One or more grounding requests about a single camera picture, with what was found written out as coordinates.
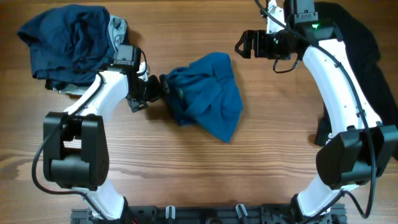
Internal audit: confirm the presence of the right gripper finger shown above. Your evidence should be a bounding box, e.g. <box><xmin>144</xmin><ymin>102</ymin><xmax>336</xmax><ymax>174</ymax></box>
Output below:
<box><xmin>238</xmin><ymin>30</ymin><xmax>256</xmax><ymax>47</ymax></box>
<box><xmin>234</xmin><ymin>43</ymin><xmax>253</xmax><ymax>58</ymax></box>

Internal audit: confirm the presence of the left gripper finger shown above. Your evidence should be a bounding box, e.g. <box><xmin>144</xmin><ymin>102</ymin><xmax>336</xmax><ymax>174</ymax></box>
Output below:
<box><xmin>159</xmin><ymin>74</ymin><xmax>170</xmax><ymax>95</ymax></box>
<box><xmin>127</xmin><ymin>98</ymin><xmax>149</xmax><ymax>113</ymax></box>

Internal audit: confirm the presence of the blue polo shirt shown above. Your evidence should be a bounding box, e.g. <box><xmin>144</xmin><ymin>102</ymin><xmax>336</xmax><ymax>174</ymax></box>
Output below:
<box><xmin>164</xmin><ymin>52</ymin><xmax>243</xmax><ymax>143</ymax></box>

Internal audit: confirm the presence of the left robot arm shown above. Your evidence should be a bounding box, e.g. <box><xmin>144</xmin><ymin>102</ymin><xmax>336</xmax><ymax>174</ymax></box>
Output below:
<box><xmin>32</xmin><ymin>45</ymin><xmax>162</xmax><ymax>223</ymax></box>

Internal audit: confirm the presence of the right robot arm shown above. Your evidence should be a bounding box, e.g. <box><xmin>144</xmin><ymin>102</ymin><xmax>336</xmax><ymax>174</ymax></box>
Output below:
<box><xmin>235</xmin><ymin>1</ymin><xmax>397</xmax><ymax>223</ymax></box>

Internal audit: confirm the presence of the black shirt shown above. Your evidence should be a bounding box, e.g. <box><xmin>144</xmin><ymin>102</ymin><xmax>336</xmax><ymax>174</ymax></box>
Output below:
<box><xmin>313</xmin><ymin>1</ymin><xmax>398</xmax><ymax>161</ymax></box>

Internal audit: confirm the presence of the dark navy folded garment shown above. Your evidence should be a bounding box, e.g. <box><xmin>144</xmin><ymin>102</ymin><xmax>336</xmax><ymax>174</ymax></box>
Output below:
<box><xmin>17</xmin><ymin>4</ymin><xmax>114</xmax><ymax>86</ymax></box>

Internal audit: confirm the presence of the left black cable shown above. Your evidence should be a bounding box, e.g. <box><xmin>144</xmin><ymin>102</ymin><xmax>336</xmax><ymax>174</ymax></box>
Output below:
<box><xmin>30</xmin><ymin>46</ymin><xmax>149</xmax><ymax>222</ymax></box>

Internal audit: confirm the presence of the black cable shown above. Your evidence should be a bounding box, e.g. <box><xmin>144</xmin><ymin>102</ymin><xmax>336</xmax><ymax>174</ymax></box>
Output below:
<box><xmin>30</xmin><ymin>46</ymin><xmax>149</xmax><ymax>222</ymax></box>
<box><xmin>253</xmin><ymin>0</ymin><xmax>377</xmax><ymax>220</ymax></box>

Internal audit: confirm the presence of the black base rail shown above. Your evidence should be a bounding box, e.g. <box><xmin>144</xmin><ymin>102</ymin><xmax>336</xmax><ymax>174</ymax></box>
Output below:
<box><xmin>70</xmin><ymin>204</ymin><xmax>348</xmax><ymax>224</ymax></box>

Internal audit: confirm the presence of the right black cable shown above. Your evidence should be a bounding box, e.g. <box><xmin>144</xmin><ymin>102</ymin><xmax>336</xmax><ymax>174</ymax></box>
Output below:
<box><xmin>253</xmin><ymin>0</ymin><xmax>377</xmax><ymax>220</ymax></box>

